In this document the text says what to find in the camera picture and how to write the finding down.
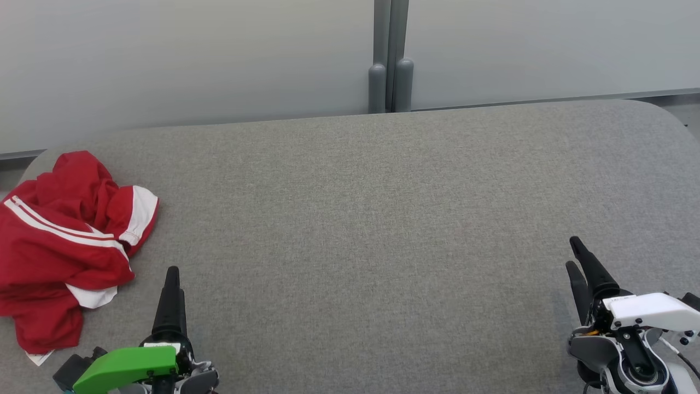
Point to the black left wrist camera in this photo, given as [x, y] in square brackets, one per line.
[74, 369]

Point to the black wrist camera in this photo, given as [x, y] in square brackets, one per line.
[74, 369]
[693, 302]

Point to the grey partition base rail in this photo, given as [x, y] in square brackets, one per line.
[547, 100]
[16, 155]

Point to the grey fabric sofa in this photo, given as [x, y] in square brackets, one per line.
[355, 246]

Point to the grey partition post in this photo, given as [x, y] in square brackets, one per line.
[400, 27]
[381, 27]

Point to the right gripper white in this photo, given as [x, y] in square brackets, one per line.
[651, 312]

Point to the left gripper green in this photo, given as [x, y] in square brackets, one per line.
[126, 366]

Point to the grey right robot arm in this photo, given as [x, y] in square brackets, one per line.
[596, 347]

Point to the red shirt white sleeves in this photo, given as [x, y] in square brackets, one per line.
[49, 262]

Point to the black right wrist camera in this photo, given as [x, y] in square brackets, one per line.
[693, 302]

